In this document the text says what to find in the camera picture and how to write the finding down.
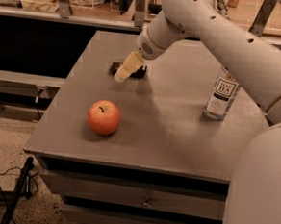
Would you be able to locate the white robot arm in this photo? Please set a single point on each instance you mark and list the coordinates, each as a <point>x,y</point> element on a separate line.
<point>254,195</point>

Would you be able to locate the red apple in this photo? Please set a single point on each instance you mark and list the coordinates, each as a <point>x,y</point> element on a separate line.
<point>104,117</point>

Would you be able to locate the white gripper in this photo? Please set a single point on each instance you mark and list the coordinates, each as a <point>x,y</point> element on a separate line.
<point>147,46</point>

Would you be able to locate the grey drawer cabinet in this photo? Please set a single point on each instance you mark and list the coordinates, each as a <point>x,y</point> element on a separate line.
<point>163,137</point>

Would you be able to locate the grey metal railing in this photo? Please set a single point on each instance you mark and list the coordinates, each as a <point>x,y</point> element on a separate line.
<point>261,16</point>

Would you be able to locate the black rxbar chocolate bar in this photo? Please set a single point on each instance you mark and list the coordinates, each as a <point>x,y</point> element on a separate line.
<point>139,74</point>

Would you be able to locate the upper grey drawer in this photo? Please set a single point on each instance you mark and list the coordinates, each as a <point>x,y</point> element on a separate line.
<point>134,194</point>

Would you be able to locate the clear tea water bottle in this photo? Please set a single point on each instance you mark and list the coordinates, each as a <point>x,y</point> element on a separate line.
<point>223,94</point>

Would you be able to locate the black tripod leg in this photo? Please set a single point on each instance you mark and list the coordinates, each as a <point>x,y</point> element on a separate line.
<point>24,173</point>

